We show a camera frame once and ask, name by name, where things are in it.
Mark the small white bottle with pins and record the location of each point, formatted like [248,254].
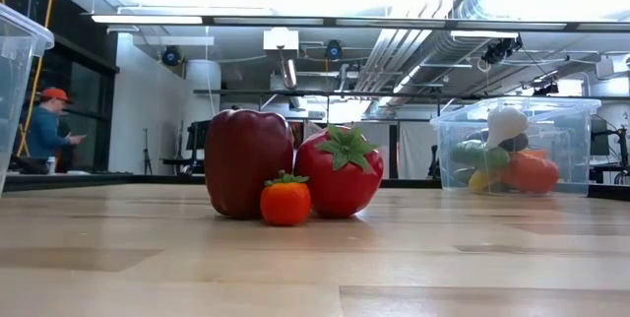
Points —
[50,165]

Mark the clear plastic bin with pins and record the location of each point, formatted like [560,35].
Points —
[576,149]
[19,85]

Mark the yellow squash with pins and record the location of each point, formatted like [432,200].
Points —
[482,180]

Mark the small matte red tomato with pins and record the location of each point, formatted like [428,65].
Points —
[285,206]

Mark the black tripod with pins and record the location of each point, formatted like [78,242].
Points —
[146,159]

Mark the black hanging light cluster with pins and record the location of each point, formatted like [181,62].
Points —
[502,50]

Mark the ribbed orange-red tomato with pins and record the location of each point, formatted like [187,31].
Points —
[529,174]

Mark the person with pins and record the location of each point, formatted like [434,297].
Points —
[44,135]

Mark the blue round reel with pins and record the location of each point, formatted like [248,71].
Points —
[333,49]
[171,56]

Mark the black background robot arm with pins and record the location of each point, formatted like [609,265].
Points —
[622,149]

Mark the white ceiling box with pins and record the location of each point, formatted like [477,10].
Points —
[280,39]

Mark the green cucumber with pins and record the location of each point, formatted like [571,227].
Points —
[475,155]
[462,175]

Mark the dark red bell pepper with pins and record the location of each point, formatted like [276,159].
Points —
[246,164]

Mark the black monitor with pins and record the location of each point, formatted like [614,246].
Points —
[199,135]
[599,137]

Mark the purple eggplant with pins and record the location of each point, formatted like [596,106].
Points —
[517,143]

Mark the white garlic bulb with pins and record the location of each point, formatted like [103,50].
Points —
[504,125]

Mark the large red tomato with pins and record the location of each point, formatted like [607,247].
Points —
[339,189]

